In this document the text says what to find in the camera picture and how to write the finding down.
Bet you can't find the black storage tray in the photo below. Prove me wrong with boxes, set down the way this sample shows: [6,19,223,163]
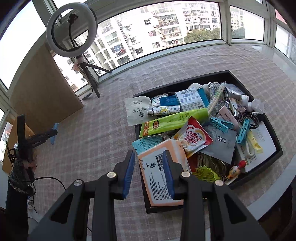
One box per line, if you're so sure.
[132,70,284,214]

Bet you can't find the grey striped sachet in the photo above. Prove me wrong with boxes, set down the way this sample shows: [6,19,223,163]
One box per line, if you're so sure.
[200,125,236,164]

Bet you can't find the orange white tissue pack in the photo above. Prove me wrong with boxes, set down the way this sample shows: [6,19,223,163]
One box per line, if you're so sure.
[138,139,192,207]

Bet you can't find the yellow green plastic comb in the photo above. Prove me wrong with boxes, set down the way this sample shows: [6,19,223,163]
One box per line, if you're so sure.
[193,166,220,183]

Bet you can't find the blue plastic card holder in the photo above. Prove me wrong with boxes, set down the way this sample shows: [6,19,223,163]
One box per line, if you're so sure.
[50,123,59,145]

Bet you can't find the red white coffee sachet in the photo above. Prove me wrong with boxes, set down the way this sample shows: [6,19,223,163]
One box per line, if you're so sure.
[172,116,213,158]

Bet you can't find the white ring light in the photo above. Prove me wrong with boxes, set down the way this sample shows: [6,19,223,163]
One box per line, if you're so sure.
[46,2,98,58]

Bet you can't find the white booklet paper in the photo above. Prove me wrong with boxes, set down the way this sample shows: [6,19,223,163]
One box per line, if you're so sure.
[235,122,276,173]

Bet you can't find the black tripod stand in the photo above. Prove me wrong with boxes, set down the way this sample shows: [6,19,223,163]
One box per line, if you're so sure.
[76,55,111,98]

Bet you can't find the teal wet wipe packet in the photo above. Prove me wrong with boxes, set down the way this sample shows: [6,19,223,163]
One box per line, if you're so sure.
[132,136,164,155]

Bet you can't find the small cartoon figurine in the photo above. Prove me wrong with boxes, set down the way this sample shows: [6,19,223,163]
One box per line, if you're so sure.
[226,160,246,180]

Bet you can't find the green tube with orange end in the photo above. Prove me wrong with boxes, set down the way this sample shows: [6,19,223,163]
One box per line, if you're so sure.
[139,108,209,137]

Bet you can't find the black USB cable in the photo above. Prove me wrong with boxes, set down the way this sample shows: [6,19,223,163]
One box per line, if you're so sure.
[237,110,261,129]

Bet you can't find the teal plastic clip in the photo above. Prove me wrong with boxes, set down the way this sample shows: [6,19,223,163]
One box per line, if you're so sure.
[210,117,234,133]
[236,118,250,145]

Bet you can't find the blue white boxed item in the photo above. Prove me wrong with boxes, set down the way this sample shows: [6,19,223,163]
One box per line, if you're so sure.
[175,88,205,111]

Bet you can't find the white paper sachet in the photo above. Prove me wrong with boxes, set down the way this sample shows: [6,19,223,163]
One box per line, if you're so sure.
[125,96,153,126]

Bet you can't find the pink plaid tablecloth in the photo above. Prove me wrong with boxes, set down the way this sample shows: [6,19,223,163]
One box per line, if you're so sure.
[28,44,296,241]

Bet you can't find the left hand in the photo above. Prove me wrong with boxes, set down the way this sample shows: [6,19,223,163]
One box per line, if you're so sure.
[14,149,38,173]

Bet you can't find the patterned white tube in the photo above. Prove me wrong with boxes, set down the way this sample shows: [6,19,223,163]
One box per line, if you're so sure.
[147,105,181,116]

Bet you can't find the wooden board panel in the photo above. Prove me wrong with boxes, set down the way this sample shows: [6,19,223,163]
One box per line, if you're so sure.
[10,44,83,133]

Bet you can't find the pink cosmetic tube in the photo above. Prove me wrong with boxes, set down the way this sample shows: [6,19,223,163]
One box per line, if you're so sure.
[219,106,239,131]

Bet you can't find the white stuffed toy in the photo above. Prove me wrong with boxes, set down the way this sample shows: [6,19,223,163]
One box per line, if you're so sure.
[239,95,264,114]

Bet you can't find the white polka dot box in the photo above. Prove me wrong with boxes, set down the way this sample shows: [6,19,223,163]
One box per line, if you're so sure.
[151,93,168,107]

